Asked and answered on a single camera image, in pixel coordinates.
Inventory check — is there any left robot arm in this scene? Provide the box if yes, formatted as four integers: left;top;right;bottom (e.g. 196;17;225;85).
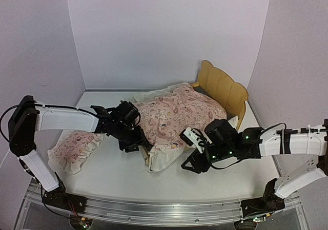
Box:
1;95;151;208

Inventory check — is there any aluminium front rail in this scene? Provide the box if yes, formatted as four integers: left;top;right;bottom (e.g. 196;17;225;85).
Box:
15;191;308;230

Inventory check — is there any wooden pet bed frame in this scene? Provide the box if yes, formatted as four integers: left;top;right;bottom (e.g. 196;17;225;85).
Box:
139;59;249;166

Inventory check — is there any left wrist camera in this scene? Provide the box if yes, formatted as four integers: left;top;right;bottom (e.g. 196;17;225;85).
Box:
111;101;140;128

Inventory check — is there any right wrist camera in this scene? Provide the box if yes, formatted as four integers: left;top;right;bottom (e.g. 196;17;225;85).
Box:
179;127;207;154

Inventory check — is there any pink unicorn print blanket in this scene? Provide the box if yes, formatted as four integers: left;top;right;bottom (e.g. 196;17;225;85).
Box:
128;82;238;172

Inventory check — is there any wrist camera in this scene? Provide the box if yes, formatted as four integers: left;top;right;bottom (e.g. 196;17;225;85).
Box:
111;101;140;128
179;127;207;154

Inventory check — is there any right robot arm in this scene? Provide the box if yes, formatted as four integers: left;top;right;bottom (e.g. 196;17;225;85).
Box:
180;119;327;211

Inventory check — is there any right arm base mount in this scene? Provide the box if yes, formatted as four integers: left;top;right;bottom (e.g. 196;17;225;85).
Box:
241;197;285;219

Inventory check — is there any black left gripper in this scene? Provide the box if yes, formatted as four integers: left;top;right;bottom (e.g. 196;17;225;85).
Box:
113;122;149;153

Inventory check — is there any pink ruffled unicorn pillow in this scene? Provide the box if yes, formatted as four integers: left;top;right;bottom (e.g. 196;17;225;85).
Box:
47;130;105;175

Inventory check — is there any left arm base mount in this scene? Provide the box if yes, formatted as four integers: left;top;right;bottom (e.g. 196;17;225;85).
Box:
42;192;87;214

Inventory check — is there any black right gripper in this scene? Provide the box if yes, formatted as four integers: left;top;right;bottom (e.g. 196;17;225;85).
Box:
182;142;235;174

